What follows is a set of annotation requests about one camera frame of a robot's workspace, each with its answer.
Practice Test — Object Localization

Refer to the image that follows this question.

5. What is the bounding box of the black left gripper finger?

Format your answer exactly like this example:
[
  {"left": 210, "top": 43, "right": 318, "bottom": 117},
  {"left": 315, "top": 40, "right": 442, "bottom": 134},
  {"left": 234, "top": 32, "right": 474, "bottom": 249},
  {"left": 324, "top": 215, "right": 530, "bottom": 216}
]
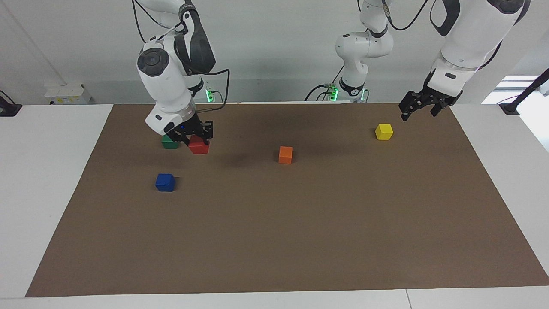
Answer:
[
  {"left": 430, "top": 92, "right": 463, "bottom": 117},
  {"left": 399, "top": 91, "right": 423, "bottom": 122}
]

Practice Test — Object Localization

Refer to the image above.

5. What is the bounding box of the red cube block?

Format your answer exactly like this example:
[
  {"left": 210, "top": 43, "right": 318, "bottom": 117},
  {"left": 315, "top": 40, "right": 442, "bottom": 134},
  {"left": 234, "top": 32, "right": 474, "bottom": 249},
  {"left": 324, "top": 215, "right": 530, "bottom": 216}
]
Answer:
[{"left": 188, "top": 135, "right": 210, "bottom": 155}]

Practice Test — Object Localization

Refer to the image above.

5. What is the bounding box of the blue cube block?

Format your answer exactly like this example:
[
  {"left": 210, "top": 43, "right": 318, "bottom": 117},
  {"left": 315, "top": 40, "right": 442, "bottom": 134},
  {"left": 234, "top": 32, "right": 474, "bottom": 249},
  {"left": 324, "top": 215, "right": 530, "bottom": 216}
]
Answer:
[{"left": 155, "top": 173, "right": 176, "bottom": 192}]

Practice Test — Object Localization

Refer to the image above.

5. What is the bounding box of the black stand with pole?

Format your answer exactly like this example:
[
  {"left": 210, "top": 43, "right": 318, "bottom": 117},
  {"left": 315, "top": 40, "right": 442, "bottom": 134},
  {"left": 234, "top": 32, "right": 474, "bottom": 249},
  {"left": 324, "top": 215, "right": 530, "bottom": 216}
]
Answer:
[{"left": 500, "top": 68, "right": 549, "bottom": 115}]

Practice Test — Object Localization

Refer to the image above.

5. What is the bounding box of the brown table mat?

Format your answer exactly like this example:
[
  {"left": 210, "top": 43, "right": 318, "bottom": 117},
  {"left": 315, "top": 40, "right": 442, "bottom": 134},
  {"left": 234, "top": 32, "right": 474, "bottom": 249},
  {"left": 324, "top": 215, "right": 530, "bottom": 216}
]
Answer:
[{"left": 25, "top": 102, "right": 549, "bottom": 297}]

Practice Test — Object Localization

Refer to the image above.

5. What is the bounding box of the white power strip box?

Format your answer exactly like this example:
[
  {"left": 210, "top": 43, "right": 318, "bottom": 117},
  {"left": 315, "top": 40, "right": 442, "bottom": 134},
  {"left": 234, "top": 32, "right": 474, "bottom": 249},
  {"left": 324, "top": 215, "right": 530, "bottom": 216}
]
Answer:
[{"left": 44, "top": 84, "right": 93, "bottom": 105}]

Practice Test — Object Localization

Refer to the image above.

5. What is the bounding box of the black table clamp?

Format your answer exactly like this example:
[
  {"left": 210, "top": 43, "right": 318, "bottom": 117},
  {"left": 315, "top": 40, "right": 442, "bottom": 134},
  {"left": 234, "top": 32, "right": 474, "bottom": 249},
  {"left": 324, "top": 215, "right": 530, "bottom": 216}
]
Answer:
[{"left": 0, "top": 90, "right": 23, "bottom": 117}]

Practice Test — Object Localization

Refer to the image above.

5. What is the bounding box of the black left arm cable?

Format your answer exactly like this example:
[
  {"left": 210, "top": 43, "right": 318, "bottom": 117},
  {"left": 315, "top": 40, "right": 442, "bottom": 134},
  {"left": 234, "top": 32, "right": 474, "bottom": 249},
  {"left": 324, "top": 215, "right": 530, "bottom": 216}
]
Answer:
[{"left": 384, "top": 0, "right": 429, "bottom": 31}]

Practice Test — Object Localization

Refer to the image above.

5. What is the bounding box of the black left base cable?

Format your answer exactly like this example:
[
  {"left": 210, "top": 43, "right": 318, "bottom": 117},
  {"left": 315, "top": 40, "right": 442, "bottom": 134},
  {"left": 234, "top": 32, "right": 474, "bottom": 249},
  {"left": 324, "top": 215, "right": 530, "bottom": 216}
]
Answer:
[{"left": 305, "top": 64, "right": 346, "bottom": 102}]

